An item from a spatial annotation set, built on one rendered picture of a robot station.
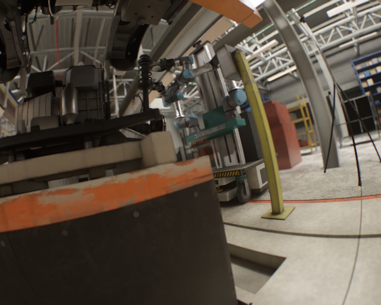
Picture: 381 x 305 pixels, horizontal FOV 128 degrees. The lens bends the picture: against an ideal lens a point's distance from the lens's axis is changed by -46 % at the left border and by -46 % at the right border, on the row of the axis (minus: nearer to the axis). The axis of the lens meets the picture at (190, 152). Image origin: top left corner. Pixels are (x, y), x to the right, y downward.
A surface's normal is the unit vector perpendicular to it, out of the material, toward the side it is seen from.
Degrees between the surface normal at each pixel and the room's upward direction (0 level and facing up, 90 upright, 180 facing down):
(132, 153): 90
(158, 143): 90
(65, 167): 90
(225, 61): 90
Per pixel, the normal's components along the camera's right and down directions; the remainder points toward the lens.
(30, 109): 0.33, -0.12
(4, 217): 0.55, -0.16
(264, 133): -0.81, 0.15
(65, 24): 0.22, 0.97
